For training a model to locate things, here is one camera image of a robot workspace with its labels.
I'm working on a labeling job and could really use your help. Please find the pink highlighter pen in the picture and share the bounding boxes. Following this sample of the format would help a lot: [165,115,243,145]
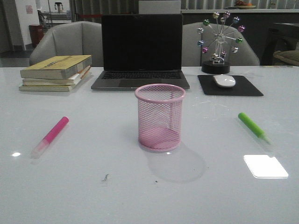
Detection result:
[31,116,69,159]

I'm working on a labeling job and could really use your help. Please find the green highlighter pen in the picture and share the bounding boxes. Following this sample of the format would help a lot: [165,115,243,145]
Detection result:
[238,112,272,145]

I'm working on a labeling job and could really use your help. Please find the pink mesh pen holder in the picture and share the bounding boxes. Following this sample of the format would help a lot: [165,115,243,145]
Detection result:
[135,84,186,152]

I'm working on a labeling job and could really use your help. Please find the grey laptop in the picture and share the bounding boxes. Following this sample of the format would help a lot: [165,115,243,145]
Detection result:
[91,14,190,91]

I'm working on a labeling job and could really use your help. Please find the white computer mouse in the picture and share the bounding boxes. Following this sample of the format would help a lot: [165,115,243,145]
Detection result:
[213,74,236,88]

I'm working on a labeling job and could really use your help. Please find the middle book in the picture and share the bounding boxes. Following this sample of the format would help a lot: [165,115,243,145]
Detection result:
[22,66,91,86]

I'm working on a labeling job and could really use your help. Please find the ferris wheel desk toy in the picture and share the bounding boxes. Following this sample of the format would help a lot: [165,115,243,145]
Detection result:
[197,11,243,75]

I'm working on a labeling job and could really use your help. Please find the black mouse pad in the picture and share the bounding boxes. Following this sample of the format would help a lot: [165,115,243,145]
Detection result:
[198,75,263,97]

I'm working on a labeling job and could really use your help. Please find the right grey armchair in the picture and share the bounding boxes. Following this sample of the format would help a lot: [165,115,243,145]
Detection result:
[182,22,260,66]

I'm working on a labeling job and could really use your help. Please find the grey armchair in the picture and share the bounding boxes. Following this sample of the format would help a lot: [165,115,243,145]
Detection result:
[182,22,260,66]
[29,21,104,67]

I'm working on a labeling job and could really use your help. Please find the top yellow book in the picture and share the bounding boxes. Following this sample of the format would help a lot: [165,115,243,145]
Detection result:
[20,55,92,79]

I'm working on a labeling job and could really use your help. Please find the left grey armchair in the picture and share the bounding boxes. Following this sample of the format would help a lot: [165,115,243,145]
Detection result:
[29,21,104,67]

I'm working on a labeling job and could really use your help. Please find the white box behind laptop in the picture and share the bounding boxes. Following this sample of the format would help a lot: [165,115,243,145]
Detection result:
[138,0,181,14]

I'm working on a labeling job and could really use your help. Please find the bottom book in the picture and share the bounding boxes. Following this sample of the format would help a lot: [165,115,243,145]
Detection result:
[19,70,89,92]

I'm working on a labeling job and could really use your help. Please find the red trash bin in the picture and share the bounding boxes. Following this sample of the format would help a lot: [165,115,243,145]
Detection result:
[29,24,44,47]

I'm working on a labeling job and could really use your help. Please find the fruit bowl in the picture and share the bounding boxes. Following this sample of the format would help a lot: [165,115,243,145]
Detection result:
[235,0,256,9]

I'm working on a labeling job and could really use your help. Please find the olive cushion at right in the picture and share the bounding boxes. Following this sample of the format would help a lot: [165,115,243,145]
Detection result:
[273,50,299,66]

